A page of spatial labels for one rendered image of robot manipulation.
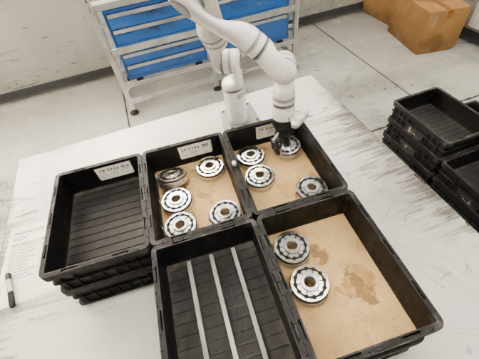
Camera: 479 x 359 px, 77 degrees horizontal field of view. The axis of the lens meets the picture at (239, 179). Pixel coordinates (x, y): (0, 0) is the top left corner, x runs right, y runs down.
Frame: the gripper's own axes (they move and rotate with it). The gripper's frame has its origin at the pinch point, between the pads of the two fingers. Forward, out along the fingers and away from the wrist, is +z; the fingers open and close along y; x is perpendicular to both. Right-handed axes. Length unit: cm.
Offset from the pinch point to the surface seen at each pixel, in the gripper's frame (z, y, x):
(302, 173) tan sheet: 5.0, 4.0, 10.3
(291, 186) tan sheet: 5.1, 11.6, 9.7
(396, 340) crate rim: -4, 45, 51
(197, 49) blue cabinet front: 42, -114, -147
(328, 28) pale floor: 85, -291, -97
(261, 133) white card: -0.4, -2.4, -10.4
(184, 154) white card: -0.2, 20.8, -29.8
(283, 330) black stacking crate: 6, 53, 30
